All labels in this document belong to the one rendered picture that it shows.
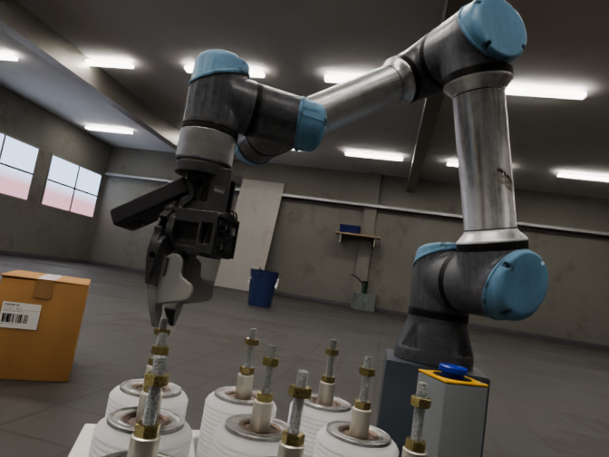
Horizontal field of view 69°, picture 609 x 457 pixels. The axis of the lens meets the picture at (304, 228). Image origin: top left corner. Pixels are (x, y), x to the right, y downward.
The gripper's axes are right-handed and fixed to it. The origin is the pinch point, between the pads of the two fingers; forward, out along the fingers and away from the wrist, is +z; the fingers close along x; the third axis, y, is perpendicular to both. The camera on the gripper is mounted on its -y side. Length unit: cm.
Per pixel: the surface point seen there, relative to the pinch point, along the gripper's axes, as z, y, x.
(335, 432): 9.1, 24.6, 0.2
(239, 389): 8.2, 10.6, 5.0
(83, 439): 16.4, -6.1, -1.9
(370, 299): 9, -61, 940
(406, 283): -41, 9, 1037
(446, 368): 1.8, 36.9, 15.5
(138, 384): 9.1, -1.3, 0.0
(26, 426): 34, -49, 35
